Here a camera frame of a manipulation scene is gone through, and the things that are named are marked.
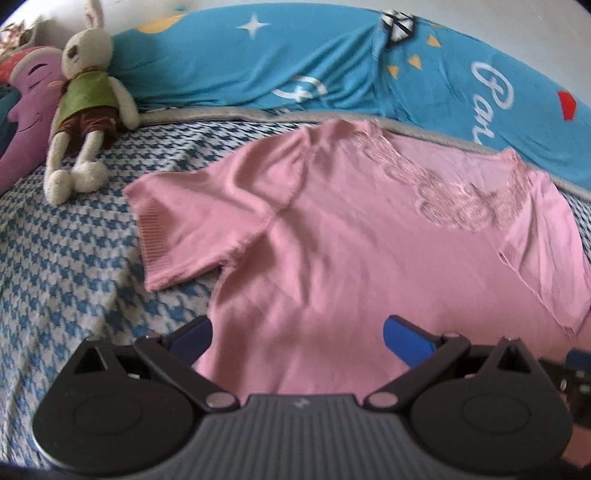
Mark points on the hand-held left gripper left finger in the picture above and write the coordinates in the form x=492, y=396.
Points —
x=191, y=339

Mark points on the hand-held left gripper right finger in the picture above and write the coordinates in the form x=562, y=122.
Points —
x=404, y=339

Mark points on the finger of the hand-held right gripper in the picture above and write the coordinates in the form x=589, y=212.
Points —
x=577, y=387

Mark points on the pink knit top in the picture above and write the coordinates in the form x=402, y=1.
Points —
x=346, y=240

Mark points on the blue white houndstooth bed mat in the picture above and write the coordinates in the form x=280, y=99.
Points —
x=69, y=258

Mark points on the beige plush rabbit toy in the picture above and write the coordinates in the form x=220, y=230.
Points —
x=85, y=94

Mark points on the purple moon plush pillow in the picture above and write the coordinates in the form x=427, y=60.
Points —
x=30, y=115

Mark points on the blue printed quilt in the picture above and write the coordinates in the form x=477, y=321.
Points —
x=258, y=69

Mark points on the teal printed cushion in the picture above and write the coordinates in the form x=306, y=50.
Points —
x=5, y=115

